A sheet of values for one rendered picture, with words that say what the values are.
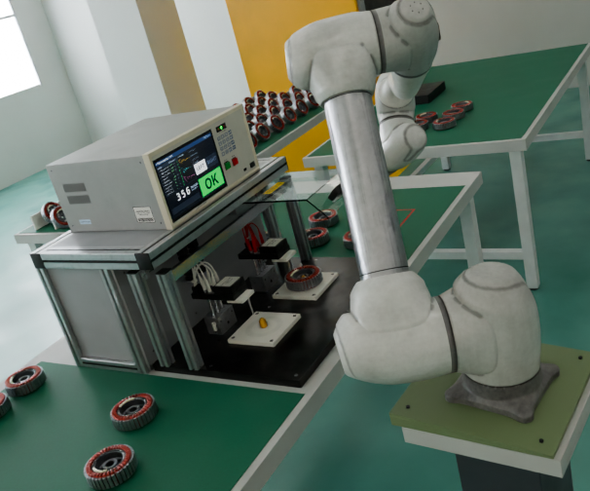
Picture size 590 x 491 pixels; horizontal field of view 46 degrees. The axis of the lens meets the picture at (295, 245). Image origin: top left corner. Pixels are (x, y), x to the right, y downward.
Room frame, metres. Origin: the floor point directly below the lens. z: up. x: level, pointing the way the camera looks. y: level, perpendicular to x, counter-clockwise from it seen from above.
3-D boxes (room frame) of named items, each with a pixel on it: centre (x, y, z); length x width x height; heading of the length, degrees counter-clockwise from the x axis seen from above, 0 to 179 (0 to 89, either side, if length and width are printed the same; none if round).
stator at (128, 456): (1.28, 0.51, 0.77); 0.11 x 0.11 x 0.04
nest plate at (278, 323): (1.70, 0.14, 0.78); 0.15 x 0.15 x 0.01; 55
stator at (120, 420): (1.47, 0.48, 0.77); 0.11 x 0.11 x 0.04
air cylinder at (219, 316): (1.78, 0.26, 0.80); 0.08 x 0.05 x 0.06; 145
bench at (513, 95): (3.86, -1.13, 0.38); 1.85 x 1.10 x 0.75; 145
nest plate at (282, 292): (1.90, 0.00, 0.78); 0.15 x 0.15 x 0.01; 55
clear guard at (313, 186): (1.98, -0.04, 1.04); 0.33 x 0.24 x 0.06; 55
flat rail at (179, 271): (1.86, 0.15, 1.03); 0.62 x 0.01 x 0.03; 145
